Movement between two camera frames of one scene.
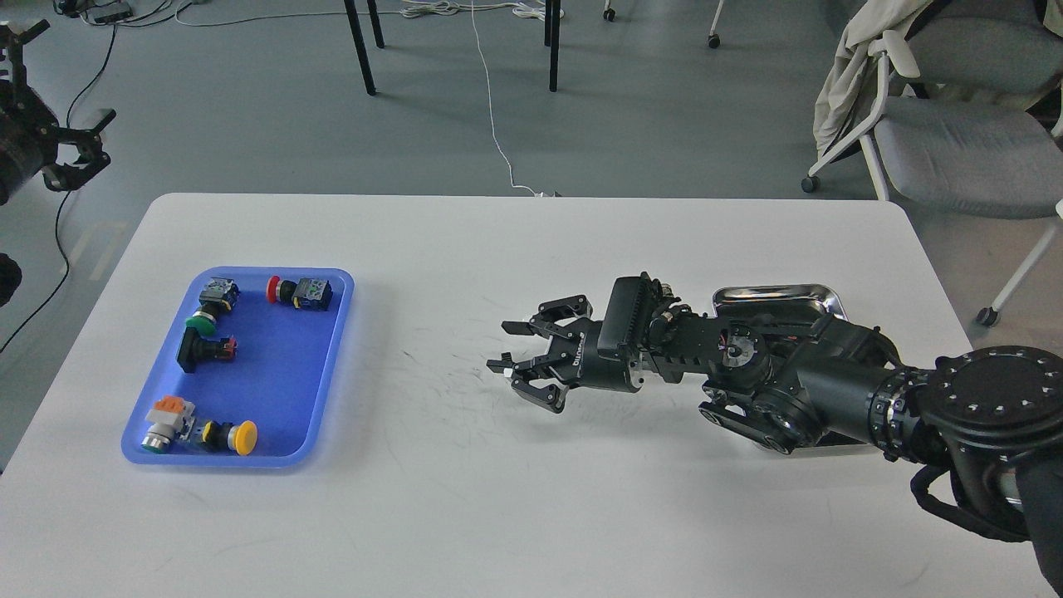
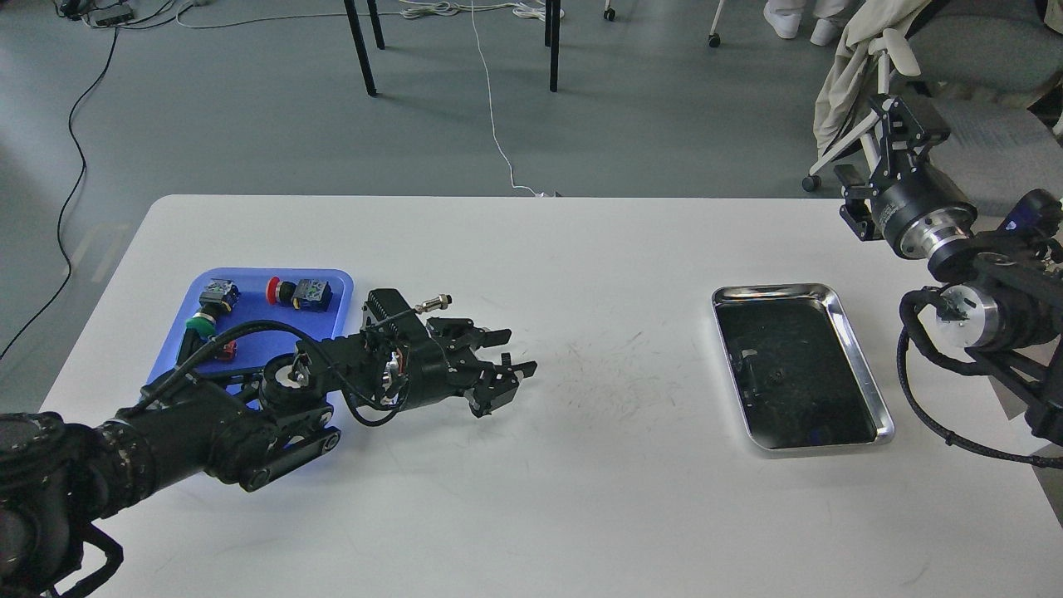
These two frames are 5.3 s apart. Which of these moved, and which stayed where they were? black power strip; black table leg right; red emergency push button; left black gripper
Moved: left black gripper
Stayed: black table leg right; red emergency push button; black power strip
